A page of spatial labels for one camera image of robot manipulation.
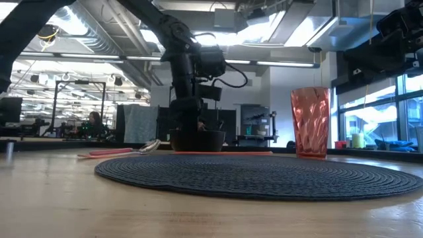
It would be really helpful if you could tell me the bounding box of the grey teal partition panel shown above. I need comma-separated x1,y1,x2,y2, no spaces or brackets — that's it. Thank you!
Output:
122,104,160,144

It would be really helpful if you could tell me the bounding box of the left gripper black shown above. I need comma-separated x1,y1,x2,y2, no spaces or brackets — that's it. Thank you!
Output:
170,61,203,132

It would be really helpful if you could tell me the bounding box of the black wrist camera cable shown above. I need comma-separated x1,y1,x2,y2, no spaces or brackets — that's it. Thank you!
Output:
211,61,249,89

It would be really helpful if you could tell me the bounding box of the black bowl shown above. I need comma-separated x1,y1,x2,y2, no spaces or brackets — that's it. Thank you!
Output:
169,130,227,153

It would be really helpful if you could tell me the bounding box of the red handled metal spoon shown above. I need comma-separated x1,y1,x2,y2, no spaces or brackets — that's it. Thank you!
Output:
77,139,162,160

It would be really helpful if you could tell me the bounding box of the black partition panel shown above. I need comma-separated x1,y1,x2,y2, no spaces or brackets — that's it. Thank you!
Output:
115,104,126,143

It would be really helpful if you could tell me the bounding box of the round dark woven placemat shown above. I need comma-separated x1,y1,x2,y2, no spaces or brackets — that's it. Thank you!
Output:
94,153,423,202

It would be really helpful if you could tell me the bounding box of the black monitor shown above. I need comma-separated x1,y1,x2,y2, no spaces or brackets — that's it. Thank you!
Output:
0,97,23,127

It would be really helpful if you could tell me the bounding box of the grey ceiling junction box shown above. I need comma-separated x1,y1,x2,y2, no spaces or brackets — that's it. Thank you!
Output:
213,8,237,28

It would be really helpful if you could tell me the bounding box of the red faceted plastic tumbler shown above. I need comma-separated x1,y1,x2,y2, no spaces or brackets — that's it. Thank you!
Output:
290,86,330,160

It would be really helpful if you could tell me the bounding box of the ceiling strip light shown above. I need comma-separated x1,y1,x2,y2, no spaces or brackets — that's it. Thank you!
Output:
125,55,163,62
224,58,321,69
18,51,126,64

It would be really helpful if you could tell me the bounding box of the large window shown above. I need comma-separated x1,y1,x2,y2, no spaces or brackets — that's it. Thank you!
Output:
337,74,423,150

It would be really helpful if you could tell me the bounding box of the black metal frame stand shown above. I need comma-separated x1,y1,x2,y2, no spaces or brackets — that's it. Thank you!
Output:
41,79,107,138

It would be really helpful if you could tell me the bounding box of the blue cloth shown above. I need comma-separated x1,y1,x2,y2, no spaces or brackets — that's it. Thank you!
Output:
374,138,418,153

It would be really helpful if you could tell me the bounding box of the black ceiling device yellow cable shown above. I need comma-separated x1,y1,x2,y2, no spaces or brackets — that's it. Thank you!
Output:
35,23,61,52

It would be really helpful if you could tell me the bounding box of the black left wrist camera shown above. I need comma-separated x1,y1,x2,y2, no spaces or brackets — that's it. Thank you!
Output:
196,45,227,102

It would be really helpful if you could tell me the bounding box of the yellow cylinder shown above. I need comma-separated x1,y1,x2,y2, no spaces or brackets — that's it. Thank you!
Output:
351,132,365,149

